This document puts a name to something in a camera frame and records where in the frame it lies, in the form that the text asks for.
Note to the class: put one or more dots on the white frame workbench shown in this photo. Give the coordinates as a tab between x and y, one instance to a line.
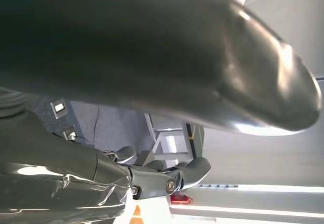
172	138

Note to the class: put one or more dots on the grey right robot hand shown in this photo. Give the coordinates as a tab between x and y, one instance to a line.
126	41

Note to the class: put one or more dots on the red round button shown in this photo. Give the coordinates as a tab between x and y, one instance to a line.
180	199

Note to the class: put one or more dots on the grey metal floor box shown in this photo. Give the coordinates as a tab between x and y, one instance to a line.
70	134
58	108

